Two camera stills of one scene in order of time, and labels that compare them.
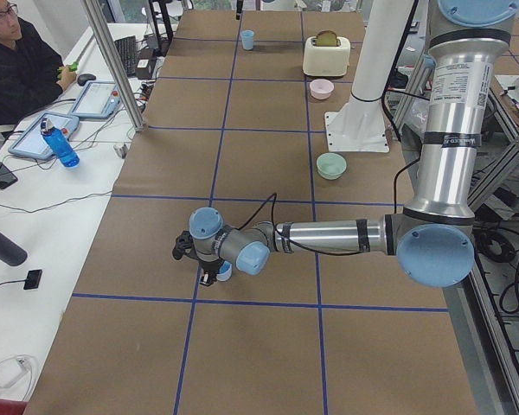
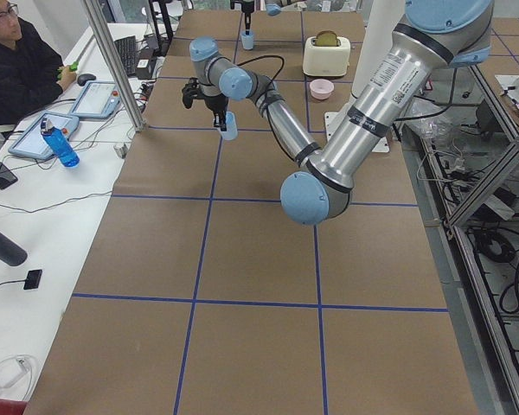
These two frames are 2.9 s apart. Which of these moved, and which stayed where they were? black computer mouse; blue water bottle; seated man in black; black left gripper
Moved: black left gripper
Stayed: seated man in black; black computer mouse; blue water bottle
